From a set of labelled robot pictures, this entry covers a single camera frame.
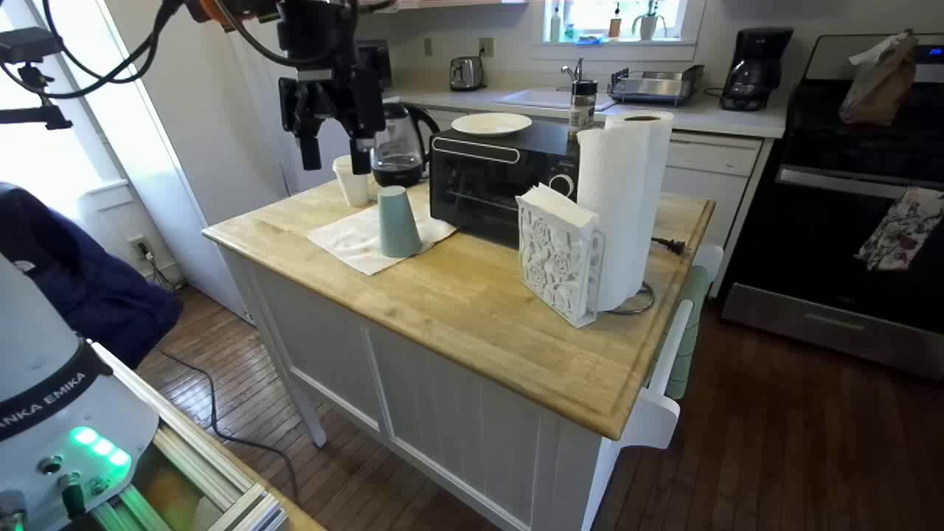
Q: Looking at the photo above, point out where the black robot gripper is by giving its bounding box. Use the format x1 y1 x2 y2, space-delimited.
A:
279 0 385 174

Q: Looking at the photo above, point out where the blue plastic cup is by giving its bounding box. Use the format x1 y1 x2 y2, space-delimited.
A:
379 187 423 258

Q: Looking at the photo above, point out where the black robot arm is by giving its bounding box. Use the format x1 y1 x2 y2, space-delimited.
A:
186 0 386 174

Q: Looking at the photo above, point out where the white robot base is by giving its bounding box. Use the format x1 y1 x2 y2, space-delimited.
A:
0 258 161 531

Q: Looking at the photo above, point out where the white mug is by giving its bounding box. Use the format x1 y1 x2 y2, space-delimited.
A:
335 158 379 209

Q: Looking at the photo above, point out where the glass electric kettle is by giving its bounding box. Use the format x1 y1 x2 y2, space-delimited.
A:
375 103 441 187

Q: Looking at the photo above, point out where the white paper towel sheet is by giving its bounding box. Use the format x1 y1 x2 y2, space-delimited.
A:
308 206 454 274

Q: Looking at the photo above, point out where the white plate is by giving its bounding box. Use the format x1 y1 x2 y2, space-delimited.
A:
451 112 535 137

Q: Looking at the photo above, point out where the black toaster oven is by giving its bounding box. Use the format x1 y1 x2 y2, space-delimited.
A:
431 122 578 246

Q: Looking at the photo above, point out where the silver toaster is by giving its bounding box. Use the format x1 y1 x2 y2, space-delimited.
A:
448 56 488 93

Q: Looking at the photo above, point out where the white kitchen island cart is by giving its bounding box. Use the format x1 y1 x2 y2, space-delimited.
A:
208 183 714 531

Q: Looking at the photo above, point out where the patterned napkin holder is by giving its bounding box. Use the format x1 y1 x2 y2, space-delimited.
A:
516 187 603 327

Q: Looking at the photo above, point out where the black pepper grinder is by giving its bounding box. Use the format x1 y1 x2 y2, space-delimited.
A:
571 81 597 131

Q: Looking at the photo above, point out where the navy blue cloth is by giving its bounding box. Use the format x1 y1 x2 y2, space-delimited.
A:
0 183 183 370

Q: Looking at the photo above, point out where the paper towel roll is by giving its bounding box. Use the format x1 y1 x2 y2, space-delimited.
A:
578 112 674 311

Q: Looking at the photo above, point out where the green hanging towel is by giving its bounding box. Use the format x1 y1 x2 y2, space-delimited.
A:
668 265 712 403

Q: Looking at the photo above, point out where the black coffee maker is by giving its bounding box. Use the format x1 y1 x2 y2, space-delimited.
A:
720 26 795 112

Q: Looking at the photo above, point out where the black oven range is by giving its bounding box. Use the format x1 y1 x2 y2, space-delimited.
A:
723 34 944 382

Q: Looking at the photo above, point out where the brown paper bag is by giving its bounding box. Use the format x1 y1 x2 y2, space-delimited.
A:
842 31 917 127

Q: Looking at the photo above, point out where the floral dish towel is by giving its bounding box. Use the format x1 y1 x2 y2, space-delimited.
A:
855 190 944 273

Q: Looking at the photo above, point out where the black floor cable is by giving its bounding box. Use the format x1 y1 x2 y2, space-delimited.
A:
156 348 305 504

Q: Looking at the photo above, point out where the black camera on stand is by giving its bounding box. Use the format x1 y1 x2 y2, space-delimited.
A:
0 26 72 131

